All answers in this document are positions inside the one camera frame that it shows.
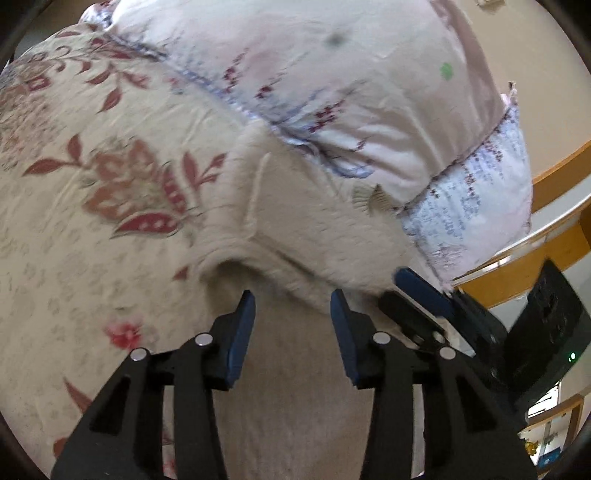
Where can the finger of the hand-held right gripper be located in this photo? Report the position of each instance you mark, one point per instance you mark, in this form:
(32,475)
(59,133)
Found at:
(406,314)
(422,288)

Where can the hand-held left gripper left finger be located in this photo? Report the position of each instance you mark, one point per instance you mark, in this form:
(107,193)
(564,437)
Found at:
(240,332)

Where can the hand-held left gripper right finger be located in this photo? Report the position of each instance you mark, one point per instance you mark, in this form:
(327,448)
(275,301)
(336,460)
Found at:
(344,341)

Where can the beige knit garment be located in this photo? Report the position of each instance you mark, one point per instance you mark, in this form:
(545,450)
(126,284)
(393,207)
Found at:
(314,230)

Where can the cream floral bed sheet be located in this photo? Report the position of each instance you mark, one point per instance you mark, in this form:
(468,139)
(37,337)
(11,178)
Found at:
(92,221)

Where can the pink floral quilt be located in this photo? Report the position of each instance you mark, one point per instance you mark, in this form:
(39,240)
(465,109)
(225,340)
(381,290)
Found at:
(369,92)

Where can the wooden rail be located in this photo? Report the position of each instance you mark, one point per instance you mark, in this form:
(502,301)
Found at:
(554,413)

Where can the wooden bed frame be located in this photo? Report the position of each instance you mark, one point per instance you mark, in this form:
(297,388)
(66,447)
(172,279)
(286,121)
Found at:
(558,184)

